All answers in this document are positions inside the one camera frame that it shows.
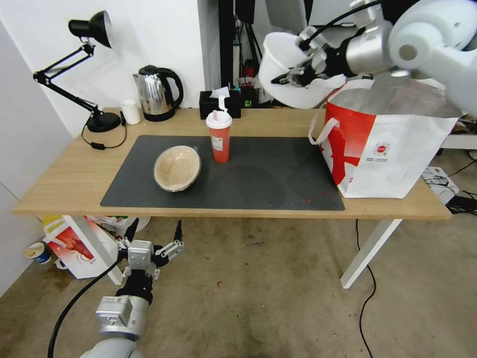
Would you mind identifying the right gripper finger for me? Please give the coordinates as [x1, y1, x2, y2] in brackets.
[271, 71, 312, 88]
[287, 56, 321, 75]

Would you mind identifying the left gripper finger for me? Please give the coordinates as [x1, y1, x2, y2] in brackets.
[116, 218, 140, 259]
[154, 220, 185, 267]

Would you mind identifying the white plastic bowl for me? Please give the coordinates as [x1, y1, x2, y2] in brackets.
[258, 32, 348, 110]

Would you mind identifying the white bag with red print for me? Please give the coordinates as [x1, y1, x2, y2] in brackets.
[42, 215, 139, 280]

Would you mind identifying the red and white takeout bag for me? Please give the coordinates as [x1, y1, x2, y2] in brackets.
[308, 80, 460, 199]

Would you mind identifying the black tissue box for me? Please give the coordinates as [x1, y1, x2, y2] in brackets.
[198, 86, 242, 120]

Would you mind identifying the wooden table with white legs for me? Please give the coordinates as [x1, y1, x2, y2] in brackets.
[12, 107, 453, 290]

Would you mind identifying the beige paper bowl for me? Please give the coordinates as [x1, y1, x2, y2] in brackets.
[153, 145, 203, 193]

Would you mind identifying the black upright stand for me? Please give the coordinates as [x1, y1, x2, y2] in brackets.
[217, 0, 240, 90]

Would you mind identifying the red cup with white lid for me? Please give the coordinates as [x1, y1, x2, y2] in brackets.
[205, 95, 234, 164]

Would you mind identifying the instant noodle cup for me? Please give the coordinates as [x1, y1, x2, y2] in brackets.
[23, 242, 52, 265]

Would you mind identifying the black desk mat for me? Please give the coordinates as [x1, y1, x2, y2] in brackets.
[99, 135, 347, 212]

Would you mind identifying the black desk lamp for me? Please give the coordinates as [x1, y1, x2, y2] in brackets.
[32, 10, 122, 133]

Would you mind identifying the small white cup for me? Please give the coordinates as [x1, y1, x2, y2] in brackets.
[119, 99, 142, 125]

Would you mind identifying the steel electric kettle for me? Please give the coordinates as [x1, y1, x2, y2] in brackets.
[132, 65, 184, 122]

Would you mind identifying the white side table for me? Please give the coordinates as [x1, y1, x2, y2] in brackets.
[442, 131, 477, 151]

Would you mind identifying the black power adapter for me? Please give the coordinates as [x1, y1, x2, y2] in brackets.
[445, 195, 477, 214]

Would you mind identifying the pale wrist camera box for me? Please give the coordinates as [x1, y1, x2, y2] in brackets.
[296, 25, 325, 52]
[127, 240, 155, 269]

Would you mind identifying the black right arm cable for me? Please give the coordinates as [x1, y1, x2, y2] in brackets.
[304, 0, 385, 51]

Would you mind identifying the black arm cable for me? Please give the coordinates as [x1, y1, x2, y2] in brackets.
[304, 0, 385, 51]
[46, 257, 130, 358]

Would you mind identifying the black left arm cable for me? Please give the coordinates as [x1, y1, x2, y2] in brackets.
[46, 257, 130, 358]

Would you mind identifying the black lamp cable with switch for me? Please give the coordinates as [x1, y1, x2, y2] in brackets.
[80, 118, 128, 152]

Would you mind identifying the black floor cable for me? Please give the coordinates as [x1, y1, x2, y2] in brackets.
[355, 219, 378, 358]

